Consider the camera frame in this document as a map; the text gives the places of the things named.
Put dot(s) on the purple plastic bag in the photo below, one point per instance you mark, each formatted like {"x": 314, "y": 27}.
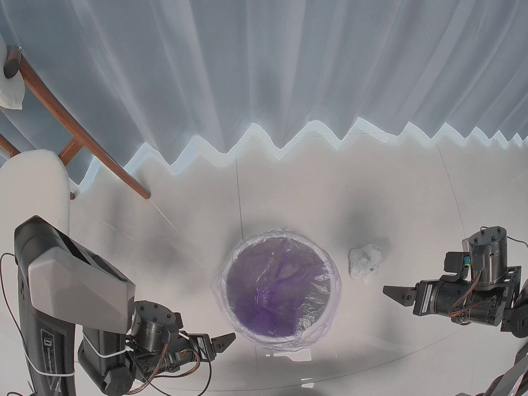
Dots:
{"x": 272, "y": 299}

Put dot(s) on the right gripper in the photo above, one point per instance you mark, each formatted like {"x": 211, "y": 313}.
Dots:
{"x": 441, "y": 297}

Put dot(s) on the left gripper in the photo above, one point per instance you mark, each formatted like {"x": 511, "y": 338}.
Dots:
{"x": 185, "y": 357}

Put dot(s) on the wooden chair with white cushions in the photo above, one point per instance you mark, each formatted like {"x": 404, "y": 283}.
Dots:
{"x": 33, "y": 188}

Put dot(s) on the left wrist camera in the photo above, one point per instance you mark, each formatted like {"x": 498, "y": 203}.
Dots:
{"x": 177, "y": 321}

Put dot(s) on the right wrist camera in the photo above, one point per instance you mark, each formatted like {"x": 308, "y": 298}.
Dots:
{"x": 453, "y": 262}

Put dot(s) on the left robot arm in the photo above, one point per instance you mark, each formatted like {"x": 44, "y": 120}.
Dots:
{"x": 74, "y": 287}

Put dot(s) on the white trash bin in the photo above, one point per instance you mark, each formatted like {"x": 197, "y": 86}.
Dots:
{"x": 335, "y": 281}

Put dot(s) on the white curtain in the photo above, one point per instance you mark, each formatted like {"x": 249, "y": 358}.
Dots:
{"x": 264, "y": 56}

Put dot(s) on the clear plastic wrapper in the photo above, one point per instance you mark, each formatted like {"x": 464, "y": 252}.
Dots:
{"x": 365, "y": 260}

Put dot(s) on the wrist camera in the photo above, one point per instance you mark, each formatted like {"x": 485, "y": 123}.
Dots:
{"x": 177, "y": 321}
{"x": 453, "y": 262}

